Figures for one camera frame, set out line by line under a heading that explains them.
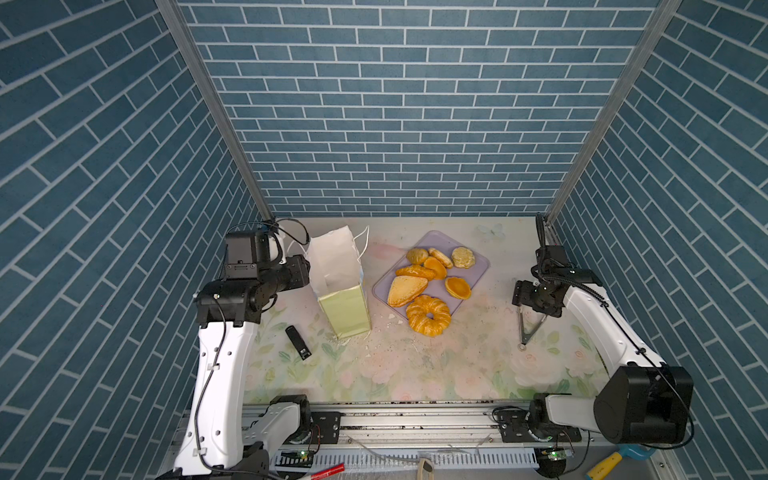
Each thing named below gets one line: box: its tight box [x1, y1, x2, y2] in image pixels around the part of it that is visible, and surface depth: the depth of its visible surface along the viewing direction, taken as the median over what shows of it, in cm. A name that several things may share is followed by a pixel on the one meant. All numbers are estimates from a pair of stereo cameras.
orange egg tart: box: [445, 277, 472, 300], surface depth 97 cm
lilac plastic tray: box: [372, 230, 490, 318], surface depth 101 cm
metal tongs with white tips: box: [517, 305, 548, 350], surface depth 91 cm
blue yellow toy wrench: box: [585, 443, 655, 480], surface depth 69 cm
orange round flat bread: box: [424, 257, 447, 280], surface depth 101 cm
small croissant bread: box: [395, 265, 437, 281], surface depth 100 cm
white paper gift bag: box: [307, 225, 372, 340], surface depth 84 cm
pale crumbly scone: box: [452, 246, 475, 269], surface depth 105 cm
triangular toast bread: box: [387, 275, 429, 308], surface depth 98 cm
